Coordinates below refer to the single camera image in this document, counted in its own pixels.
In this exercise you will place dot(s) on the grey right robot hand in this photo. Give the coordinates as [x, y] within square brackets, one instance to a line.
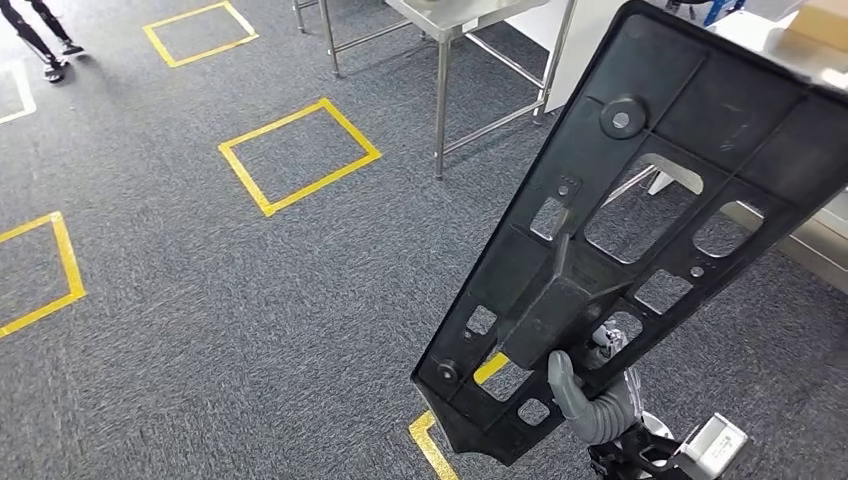
[596, 420]

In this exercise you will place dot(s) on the black plastic plate bracket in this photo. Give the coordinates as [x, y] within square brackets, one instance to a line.
[696, 99]

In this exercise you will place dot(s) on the steel workbench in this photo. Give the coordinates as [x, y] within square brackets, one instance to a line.
[748, 33]

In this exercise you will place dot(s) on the steel table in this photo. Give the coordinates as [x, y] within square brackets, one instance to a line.
[442, 99]

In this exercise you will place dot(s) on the white panel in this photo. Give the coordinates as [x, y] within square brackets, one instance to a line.
[570, 46]

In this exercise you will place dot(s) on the cardboard box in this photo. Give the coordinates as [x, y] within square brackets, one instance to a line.
[821, 23]

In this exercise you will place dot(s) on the person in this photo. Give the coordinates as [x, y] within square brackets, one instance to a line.
[33, 36]

